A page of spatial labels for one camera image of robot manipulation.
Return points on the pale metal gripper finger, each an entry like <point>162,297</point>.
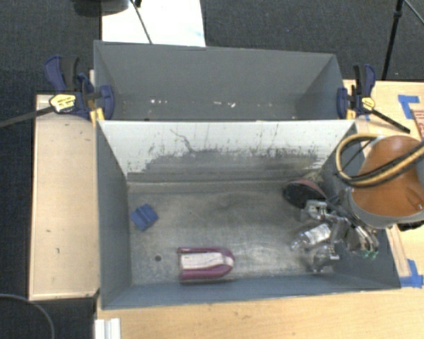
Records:
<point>325,258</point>
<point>318,211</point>

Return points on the clear plastic bottle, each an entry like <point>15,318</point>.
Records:
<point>312,237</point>

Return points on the dark red and black brush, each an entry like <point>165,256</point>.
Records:
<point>300,193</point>

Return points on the grey metal bin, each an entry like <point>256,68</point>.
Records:
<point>212,203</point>

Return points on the purple and white case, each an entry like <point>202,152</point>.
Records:
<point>205,263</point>

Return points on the blue sponge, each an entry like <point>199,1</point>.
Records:
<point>143,217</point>

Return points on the pale wood board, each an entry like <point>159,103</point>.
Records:
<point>63,203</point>

